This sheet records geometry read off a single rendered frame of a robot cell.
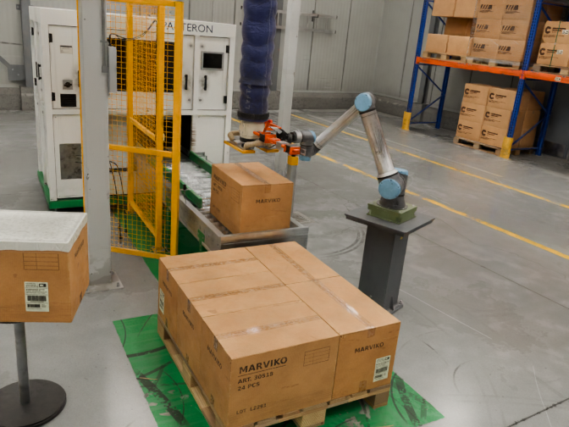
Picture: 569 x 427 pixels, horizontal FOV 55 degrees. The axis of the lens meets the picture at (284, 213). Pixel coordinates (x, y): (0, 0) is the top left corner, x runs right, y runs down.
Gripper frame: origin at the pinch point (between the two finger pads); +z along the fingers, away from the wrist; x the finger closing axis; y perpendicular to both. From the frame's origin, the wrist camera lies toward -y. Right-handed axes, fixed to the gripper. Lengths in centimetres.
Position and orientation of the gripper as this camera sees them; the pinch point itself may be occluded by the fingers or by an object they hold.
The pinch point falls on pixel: (269, 138)
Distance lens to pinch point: 379.6
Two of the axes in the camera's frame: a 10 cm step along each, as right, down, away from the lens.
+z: -8.7, 0.9, -4.8
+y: -4.8, -3.2, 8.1
